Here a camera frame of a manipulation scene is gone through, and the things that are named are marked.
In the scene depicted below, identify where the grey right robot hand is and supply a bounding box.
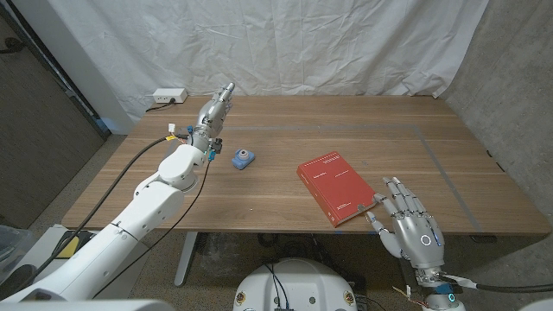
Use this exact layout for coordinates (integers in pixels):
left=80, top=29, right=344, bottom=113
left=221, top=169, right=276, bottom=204
left=365, top=175, right=450, bottom=287

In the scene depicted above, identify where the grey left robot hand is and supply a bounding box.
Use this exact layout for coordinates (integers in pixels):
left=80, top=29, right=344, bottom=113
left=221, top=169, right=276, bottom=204
left=189, top=82, right=237, bottom=152

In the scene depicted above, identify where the red hardcover notebook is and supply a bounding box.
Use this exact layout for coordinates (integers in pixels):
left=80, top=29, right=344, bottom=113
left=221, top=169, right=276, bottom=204
left=296, top=150, right=382, bottom=229

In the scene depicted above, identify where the grey table leg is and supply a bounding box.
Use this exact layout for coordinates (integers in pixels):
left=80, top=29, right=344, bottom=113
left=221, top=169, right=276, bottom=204
left=397, top=257, right=419, bottom=293
left=174, top=232, right=200, bottom=288

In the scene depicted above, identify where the white power strip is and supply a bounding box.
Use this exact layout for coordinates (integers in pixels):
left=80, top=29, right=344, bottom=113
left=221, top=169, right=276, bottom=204
left=152, top=87, right=188, bottom=105

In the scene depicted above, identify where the white wrinkled backdrop sheet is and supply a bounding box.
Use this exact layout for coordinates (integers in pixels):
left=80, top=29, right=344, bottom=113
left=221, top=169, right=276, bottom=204
left=47, top=0, right=490, bottom=136

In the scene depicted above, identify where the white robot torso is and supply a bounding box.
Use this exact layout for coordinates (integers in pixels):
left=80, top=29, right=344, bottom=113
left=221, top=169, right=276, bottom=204
left=232, top=257, right=359, bottom=311

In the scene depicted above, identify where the dark brown door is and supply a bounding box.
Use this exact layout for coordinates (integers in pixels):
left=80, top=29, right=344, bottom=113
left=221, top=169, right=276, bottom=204
left=0, top=3, right=109, bottom=230

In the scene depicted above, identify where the yellow black foot pedal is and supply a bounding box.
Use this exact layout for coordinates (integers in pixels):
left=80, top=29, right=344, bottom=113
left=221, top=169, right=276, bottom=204
left=52, top=234, right=82, bottom=260

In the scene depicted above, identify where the clear plastic bin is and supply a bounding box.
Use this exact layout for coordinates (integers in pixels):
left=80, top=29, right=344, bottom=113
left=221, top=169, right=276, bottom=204
left=0, top=224, right=35, bottom=282

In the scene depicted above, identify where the black round disc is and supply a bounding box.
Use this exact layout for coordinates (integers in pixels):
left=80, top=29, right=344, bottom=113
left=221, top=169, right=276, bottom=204
left=0, top=263, right=38, bottom=300

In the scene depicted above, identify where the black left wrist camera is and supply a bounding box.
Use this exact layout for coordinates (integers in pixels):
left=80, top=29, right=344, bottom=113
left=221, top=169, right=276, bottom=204
left=207, top=137, right=224, bottom=163

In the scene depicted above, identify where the blue toy camera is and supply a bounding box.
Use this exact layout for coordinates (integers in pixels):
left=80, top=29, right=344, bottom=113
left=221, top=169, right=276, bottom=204
left=231, top=148, right=256, bottom=171

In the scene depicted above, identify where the black power strip cord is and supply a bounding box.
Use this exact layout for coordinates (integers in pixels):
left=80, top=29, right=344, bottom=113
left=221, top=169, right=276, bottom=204
left=144, top=97, right=176, bottom=114

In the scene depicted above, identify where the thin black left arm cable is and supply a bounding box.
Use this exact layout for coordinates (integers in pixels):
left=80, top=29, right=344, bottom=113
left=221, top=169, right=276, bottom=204
left=92, top=160, right=212, bottom=299

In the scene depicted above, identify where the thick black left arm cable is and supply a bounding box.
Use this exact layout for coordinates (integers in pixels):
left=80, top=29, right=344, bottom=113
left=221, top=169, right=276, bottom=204
left=12, top=134, right=191, bottom=299

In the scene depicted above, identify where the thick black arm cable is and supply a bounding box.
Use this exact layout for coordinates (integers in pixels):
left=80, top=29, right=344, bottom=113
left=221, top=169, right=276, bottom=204
left=473, top=282, right=553, bottom=295
left=12, top=134, right=191, bottom=299

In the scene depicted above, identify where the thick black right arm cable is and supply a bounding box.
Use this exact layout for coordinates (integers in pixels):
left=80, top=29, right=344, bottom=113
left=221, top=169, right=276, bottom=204
left=473, top=282, right=553, bottom=295

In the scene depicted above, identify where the black door handle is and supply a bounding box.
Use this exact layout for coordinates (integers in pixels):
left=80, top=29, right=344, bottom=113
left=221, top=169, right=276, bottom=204
left=0, top=36, right=25, bottom=55

